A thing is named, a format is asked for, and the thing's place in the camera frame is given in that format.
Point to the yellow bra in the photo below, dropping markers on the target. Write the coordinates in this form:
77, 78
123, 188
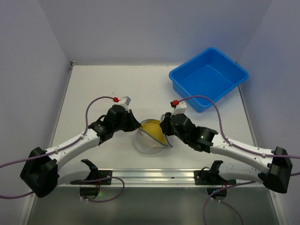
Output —
152, 129

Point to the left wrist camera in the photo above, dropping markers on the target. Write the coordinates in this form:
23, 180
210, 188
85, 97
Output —
124, 102

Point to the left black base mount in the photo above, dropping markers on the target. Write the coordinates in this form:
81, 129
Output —
94, 174

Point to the white mesh laundry bag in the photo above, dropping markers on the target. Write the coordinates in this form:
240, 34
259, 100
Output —
147, 145

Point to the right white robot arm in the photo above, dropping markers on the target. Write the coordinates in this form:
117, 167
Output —
272, 168

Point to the aluminium mounting rail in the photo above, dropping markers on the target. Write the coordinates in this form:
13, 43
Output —
153, 177

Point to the blue plastic tub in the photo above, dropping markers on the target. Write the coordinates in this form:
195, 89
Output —
211, 74

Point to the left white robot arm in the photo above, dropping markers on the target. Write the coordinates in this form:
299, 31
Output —
46, 169

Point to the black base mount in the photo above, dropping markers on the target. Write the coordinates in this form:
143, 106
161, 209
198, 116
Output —
94, 174
210, 177

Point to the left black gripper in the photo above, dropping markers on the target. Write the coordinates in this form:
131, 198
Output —
129, 120

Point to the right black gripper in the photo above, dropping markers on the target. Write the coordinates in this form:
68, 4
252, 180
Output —
168, 124

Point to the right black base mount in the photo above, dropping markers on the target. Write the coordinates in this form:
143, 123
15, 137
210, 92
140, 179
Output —
210, 177

